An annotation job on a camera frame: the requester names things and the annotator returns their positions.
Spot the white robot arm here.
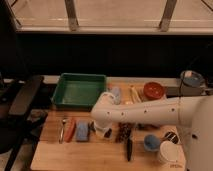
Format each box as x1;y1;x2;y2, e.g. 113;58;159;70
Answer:
91;92;213;171

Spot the blue eraser block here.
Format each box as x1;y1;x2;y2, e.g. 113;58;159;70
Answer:
76;121;89;142

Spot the brown patterned bar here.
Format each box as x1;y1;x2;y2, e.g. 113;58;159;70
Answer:
116;123;132;142

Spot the orange carrot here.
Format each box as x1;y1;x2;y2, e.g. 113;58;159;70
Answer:
64;119;76;142

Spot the light blue cloth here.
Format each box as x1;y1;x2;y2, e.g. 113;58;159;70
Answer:
110;87;121;104

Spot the blue small cup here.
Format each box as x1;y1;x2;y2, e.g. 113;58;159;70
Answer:
144;134;161;152

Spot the yellow banana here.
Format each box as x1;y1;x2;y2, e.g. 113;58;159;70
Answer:
130;86;141;103

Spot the green plastic tray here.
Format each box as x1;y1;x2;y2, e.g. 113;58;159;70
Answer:
52;73;106;108

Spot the red bowl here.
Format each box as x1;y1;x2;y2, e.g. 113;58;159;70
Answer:
143;82;165;100

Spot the dark striped round object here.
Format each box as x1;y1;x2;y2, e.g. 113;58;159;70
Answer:
164;132;179;144

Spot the white paper cup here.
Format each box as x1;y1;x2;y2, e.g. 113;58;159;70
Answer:
157;141;182;164

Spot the black office chair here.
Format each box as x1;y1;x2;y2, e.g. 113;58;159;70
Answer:
0;75;47;171

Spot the grey bowl with blue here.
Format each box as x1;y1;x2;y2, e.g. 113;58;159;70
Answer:
180;70;204;87

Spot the black handled knife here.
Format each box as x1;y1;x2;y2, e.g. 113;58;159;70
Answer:
126;130;133;162

